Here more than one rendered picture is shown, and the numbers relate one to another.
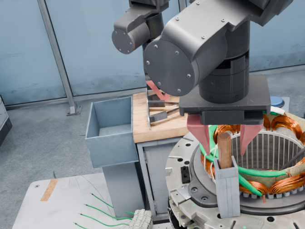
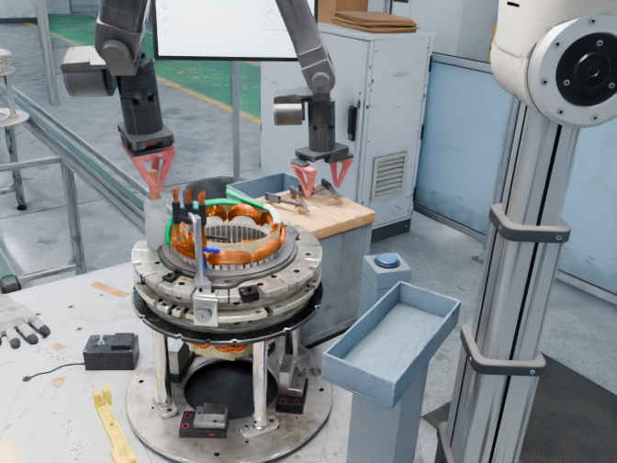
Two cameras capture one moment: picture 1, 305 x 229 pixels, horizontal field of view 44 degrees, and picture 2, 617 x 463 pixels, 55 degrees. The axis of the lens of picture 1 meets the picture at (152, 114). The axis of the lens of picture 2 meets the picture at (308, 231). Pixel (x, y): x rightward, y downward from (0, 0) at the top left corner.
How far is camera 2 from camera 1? 93 cm
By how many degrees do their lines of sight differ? 42
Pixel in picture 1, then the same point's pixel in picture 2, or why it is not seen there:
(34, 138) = (411, 256)
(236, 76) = (126, 112)
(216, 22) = (85, 58)
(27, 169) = not seen: hidden behind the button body
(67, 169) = not seen: hidden behind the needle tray
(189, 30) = (69, 55)
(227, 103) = (127, 132)
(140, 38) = (285, 115)
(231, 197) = (149, 228)
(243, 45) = (128, 91)
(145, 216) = not seen: hidden behind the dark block
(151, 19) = (312, 105)
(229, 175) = (147, 205)
